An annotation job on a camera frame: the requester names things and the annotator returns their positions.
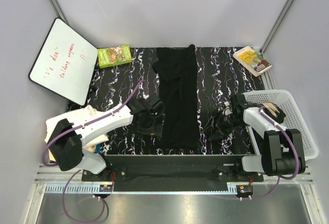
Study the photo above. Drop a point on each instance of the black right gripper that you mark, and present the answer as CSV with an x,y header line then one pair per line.
x,y
222,132

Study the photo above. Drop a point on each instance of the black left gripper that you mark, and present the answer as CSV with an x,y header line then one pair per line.
x,y
156,130

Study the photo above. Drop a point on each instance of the black t-shirt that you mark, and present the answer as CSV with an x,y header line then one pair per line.
x,y
177,71

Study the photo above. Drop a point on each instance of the white t-shirt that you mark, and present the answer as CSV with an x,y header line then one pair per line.
x,y
78,116

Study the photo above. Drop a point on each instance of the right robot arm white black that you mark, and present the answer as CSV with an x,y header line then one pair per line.
x,y
281,148

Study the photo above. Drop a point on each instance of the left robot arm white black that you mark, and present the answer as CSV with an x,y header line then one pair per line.
x,y
70,134

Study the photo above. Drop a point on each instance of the tan striped garment in basket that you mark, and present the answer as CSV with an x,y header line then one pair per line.
x,y
272,108

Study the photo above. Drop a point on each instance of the black garment in basket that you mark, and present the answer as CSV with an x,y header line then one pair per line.
x,y
278,115

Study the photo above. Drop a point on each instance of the yellow paperback book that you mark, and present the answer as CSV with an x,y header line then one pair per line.
x,y
252,61

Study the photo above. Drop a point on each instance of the cream folded garment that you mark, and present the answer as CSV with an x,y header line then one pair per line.
x,y
51,157

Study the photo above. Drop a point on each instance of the white plastic laundry basket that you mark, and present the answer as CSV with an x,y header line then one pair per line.
x,y
294,119

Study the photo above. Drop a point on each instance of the green paperback book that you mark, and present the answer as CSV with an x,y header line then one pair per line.
x,y
114,56

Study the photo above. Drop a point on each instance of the white whiteboard red writing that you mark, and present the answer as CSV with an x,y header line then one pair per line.
x,y
65,63

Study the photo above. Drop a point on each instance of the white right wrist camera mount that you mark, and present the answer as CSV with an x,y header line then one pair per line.
x,y
226,109

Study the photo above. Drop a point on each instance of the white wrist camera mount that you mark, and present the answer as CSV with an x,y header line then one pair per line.
x,y
146,96
226,109

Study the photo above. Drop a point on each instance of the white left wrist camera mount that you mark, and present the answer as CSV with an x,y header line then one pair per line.
x,y
146,96

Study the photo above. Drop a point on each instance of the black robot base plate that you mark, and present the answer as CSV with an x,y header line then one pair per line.
x,y
177,173

